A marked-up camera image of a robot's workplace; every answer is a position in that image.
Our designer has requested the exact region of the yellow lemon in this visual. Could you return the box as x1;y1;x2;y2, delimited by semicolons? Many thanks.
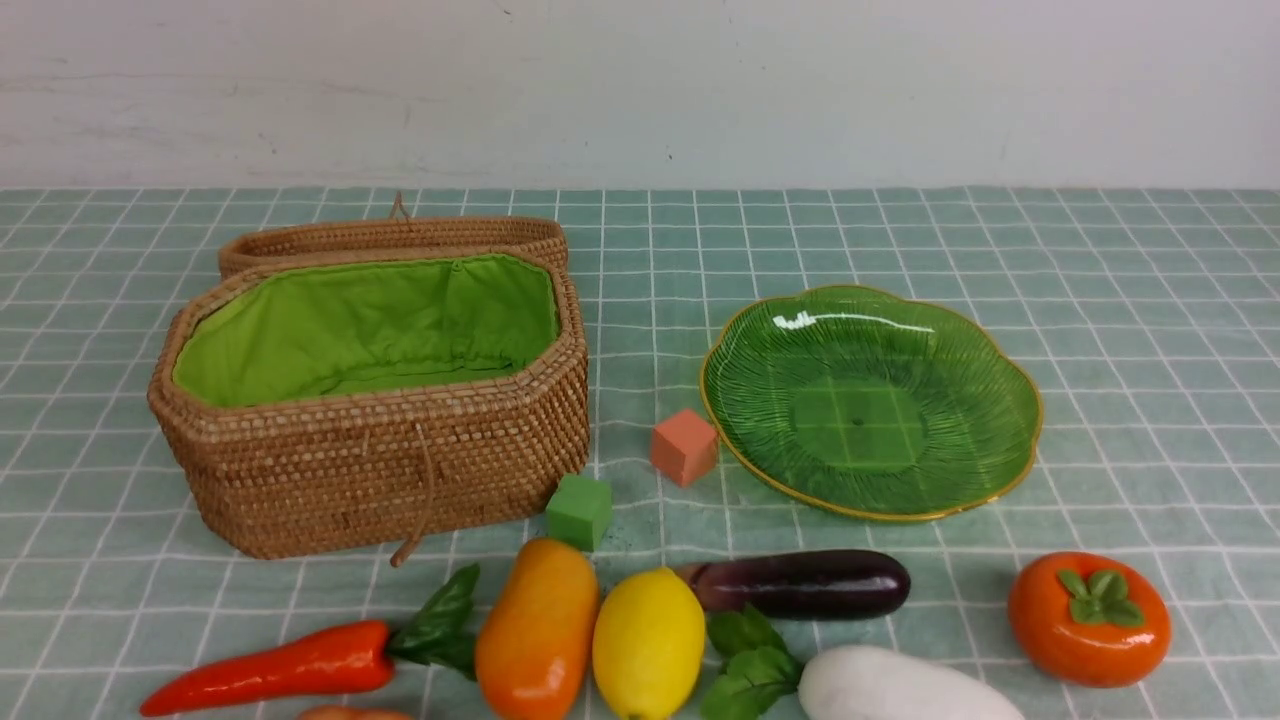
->
591;568;707;719

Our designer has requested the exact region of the white radish with leaves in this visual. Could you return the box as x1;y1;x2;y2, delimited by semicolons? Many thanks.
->
699;606;1024;719

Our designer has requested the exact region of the green foam cube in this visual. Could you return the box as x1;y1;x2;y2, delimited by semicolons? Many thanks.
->
544;474;613;553

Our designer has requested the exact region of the orange fruit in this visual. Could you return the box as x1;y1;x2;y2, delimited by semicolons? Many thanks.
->
294;705;413;720

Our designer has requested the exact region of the woven wicker basket green lining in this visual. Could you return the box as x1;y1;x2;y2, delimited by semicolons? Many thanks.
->
147;249;591;560

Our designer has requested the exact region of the red chili pepper with leaves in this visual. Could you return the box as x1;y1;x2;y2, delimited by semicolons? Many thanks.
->
140;564;480;717

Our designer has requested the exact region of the green glass leaf plate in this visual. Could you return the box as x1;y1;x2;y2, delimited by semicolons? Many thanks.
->
699;284;1044;521

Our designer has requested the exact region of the orange mango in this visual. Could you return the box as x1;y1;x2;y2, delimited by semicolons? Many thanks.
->
475;537;602;719

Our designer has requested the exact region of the orange foam cube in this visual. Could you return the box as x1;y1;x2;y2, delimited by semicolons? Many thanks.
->
650;407;719;487

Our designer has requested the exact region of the orange persimmon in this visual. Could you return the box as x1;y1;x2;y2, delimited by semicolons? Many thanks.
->
1007;552;1174;688

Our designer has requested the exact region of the woven wicker basket lid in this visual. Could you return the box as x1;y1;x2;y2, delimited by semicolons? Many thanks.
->
218;193;570;279

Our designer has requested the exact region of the purple eggplant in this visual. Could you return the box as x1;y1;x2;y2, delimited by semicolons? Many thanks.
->
673;550;913;621

